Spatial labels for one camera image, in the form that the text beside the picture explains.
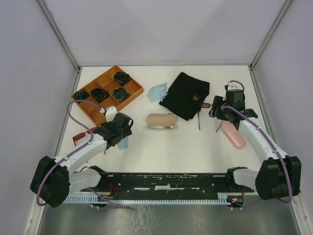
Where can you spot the aluminium frame post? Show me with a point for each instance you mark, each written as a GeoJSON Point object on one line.
{"type": "Point", "coordinates": [56, 31]}
{"type": "Point", "coordinates": [271, 32]}

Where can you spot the brown sunglasses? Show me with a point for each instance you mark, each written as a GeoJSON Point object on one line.
{"type": "Point", "coordinates": [202, 106]}

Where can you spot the right aluminium frame post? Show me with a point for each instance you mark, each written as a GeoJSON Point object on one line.
{"type": "Point", "coordinates": [271, 32]}

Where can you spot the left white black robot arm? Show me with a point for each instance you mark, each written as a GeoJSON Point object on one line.
{"type": "Point", "coordinates": [56, 178]}

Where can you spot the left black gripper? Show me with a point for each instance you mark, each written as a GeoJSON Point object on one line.
{"type": "Point", "coordinates": [126, 131]}

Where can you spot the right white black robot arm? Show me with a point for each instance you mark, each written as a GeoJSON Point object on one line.
{"type": "Point", "coordinates": [279, 174]}

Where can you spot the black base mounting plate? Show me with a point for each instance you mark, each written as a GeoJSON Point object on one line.
{"type": "Point", "coordinates": [118, 182]}

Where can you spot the left aluminium frame post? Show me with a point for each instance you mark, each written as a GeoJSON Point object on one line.
{"type": "Point", "coordinates": [56, 31]}

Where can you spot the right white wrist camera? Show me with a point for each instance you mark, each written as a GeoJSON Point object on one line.
{"type": "Point", "coordinates": [231, 85]}

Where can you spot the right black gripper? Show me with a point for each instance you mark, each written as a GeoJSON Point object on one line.
{"type": "Point", "coordinates": [218, 101]}

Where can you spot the red sunglasses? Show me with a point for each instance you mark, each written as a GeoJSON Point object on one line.
{"type": "Point", "coordinates": [80, 138]}

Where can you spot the marble pattern glasses case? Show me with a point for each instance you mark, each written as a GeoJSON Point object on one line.
{"type": "Point", "coordinates": [162, 121]}

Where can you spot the black folded cloth pouch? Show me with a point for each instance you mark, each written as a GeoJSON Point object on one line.
{"type": "Point", "coordinates": [185, 96]}

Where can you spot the pink glasses case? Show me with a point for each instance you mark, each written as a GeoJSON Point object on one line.
{"type": "Point", "coordinates": [233, 135]}

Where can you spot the wooden compartment tray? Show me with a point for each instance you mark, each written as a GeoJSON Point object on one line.
{"type": "Point", "coordinates": [112, 88]}

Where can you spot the rolled black belt top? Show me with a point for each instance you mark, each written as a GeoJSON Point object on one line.
{"type": "Point", "coordinates": [122, 78]}

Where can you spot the white slotted cable duct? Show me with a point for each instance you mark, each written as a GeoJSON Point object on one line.
{"type": "Point", "coordinates": [163, 197]}

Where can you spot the rolled blue yellow belt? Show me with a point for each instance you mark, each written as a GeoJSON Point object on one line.
{"type": "Point", "coordinates": [120, 94]}

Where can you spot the rolled black belt middle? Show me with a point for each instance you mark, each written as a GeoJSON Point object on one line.
{"type": "Point", "coordinates": [99, 94]}

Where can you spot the crumpled light blue cloth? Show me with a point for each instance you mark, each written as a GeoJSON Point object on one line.
{"type": "Point", "coordinates": [157, 92]}

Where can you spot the rolled green black belt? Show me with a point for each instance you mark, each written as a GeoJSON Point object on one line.
{"type": "Point", "coordinates": [81, 95]}

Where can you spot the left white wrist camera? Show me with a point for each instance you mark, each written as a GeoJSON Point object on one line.
{"type": "Point", "coordinates": [109, 113]}

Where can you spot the light blue cleaning cloth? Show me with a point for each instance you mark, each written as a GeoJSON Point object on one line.
{"type": "Point", "coordinates": [123, 144]}

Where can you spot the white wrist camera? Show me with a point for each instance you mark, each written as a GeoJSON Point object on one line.
{"type": "Point", "coordinates": [109, 113]}
{"type": "Point", "coordinates": [231, 85]}

